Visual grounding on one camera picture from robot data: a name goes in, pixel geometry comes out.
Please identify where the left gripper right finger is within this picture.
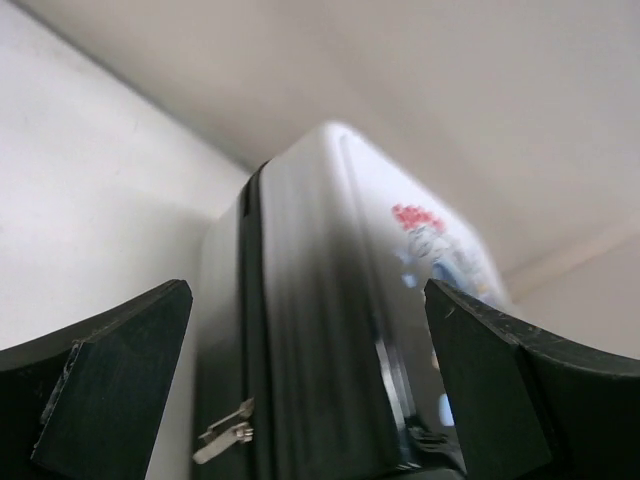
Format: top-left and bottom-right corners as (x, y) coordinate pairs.
(424, 280), (639, 479)

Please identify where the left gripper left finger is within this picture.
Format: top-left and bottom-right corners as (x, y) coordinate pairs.
(1, 279), (193, 479)

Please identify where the black space-print suitcase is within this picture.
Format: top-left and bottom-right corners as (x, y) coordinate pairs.
(190, 122), (512, 479)

